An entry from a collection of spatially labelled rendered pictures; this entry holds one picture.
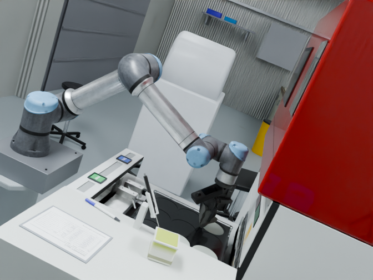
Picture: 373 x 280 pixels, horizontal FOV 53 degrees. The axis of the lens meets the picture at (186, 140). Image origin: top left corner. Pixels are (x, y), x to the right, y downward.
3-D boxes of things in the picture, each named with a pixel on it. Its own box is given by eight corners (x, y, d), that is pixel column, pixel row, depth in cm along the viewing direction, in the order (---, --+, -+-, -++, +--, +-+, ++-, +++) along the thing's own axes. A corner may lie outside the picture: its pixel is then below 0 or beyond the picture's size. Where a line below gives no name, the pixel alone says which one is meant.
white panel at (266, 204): (245, 210, 200) (278, 143, 188) (226, 309, 122) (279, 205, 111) (240, 207, 200) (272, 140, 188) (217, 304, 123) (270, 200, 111)
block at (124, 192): (136, 199, 154) (138, 193, 153) (133, 202, 151) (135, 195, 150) (119, 190, 155) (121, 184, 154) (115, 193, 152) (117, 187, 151)
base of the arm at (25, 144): (1, 145, 147) (6, 122, 144) (26, 136, 161) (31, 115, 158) (34, 161, 145) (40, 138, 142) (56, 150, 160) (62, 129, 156)
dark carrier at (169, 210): (230, 228, 158) (230, 227, 157) (217, 274, 125) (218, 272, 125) (156, 193, 162) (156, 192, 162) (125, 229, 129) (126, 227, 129)
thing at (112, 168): (134, 181, 182) (144, 155, 178) (77, 233, 129) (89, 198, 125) (117, 173, 183) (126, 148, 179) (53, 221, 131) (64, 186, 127)
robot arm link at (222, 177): (226, 175, 137) (215, 164, 143) (222, 186, 138) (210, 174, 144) (242, 176, 141) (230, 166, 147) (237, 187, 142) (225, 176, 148)
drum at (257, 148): (250, 146, 665) (263, 117, 649) (269, 154, 661) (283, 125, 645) (248, 151, 631) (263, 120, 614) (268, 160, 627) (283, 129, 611)
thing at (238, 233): (237, 235, 164) (246, 217, 162) (224, 297, 123) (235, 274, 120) (233, 234, 165) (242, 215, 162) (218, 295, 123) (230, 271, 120)
